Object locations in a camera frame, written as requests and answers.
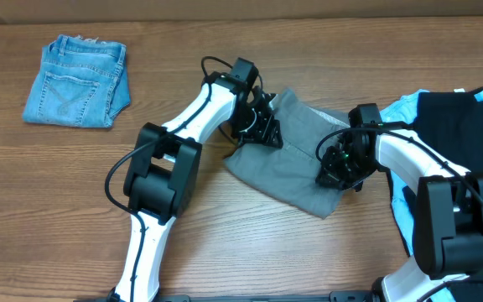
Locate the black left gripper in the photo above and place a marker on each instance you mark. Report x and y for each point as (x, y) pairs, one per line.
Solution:
(264, 133)

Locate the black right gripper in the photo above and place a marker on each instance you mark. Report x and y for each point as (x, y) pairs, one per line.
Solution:
(330, 175)

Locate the grey cotton shorts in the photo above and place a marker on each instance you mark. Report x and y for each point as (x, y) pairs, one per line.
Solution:
(289, 173)

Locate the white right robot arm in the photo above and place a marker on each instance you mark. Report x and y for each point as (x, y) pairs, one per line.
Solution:
(448, 223)

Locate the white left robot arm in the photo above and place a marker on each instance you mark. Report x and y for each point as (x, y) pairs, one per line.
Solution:
(164, 164)

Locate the black and blue shirt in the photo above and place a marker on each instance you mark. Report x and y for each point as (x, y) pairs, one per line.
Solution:
(452, 124)

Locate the folded blue denim shorts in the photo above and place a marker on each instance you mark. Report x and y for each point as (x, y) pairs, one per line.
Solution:
(82, 83)

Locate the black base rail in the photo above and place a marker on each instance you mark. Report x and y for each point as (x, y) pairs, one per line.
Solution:
(334, 296)

